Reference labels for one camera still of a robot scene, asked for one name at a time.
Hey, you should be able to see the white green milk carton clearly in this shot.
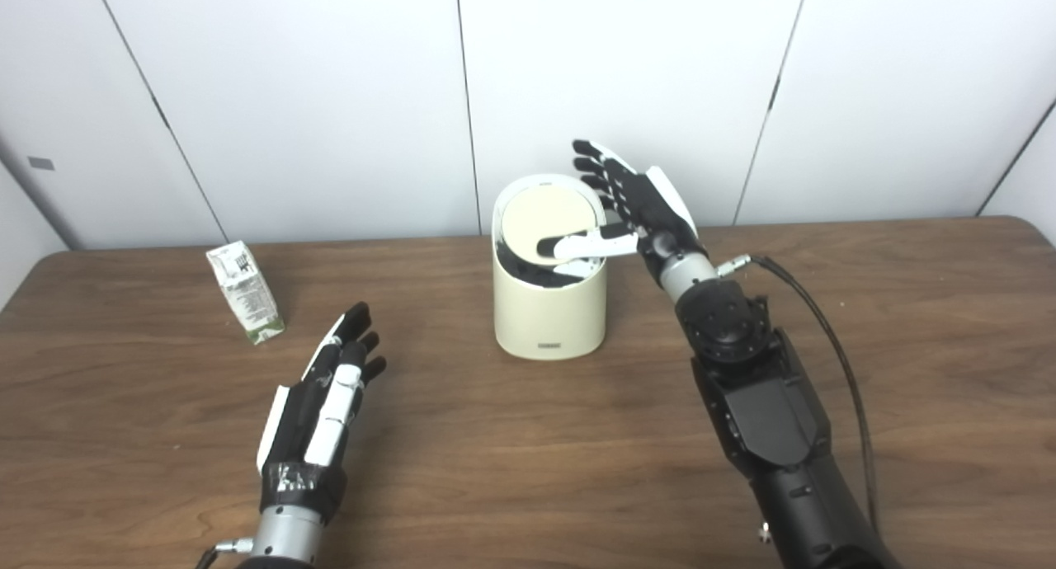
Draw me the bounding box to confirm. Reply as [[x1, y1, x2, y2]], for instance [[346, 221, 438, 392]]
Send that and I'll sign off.
[[205, 240, 286, 346]]

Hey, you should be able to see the cream-colored bin body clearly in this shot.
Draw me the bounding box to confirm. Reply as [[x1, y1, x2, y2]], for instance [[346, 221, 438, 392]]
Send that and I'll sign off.
[[492, 174, 609, 360]]

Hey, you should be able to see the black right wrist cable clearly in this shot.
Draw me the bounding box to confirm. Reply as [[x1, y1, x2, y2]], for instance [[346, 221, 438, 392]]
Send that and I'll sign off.
[[716, 254, 879, 537]]

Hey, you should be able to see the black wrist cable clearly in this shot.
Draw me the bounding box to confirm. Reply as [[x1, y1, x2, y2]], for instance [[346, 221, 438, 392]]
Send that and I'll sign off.
[[716, 254, 879, 537], [194, 538, 255, 569]]

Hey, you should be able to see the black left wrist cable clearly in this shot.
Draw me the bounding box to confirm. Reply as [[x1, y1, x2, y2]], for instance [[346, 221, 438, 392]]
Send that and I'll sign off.
[[194, 538, 255, 569]]

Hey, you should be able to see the cream round bin lid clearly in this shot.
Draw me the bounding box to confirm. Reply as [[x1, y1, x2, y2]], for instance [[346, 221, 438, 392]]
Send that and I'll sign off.
[[501, 186, 603, 266]]

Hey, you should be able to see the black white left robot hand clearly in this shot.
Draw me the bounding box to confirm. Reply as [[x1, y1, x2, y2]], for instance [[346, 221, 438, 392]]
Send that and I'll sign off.
[[256, 302, 387, 524]]

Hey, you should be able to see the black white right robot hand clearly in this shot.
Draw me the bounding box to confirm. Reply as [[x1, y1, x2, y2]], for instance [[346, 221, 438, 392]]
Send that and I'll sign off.
[[536, 139, 710, 285]]

